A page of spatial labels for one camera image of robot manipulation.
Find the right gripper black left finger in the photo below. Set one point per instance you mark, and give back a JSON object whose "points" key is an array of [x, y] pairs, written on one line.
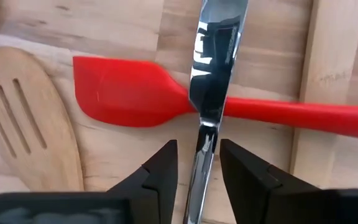
{"points": [[73, 208]]}

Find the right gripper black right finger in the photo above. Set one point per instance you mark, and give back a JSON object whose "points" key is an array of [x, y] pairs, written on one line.
{"points": [[291, 205]]}

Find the slotted wooden spatula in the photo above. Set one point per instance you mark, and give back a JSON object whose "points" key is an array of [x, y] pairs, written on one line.
{"points": [[57, 140]]}

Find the red silicone spatula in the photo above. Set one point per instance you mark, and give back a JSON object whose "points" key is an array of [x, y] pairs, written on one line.
{"points": [[120, 93]]}

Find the wooden tray divider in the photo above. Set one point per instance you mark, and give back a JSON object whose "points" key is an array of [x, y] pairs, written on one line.
{"points": [[325, 62]]}

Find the silver table knife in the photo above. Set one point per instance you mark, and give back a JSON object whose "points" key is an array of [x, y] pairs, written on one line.
{"points": [[213, 77]]}

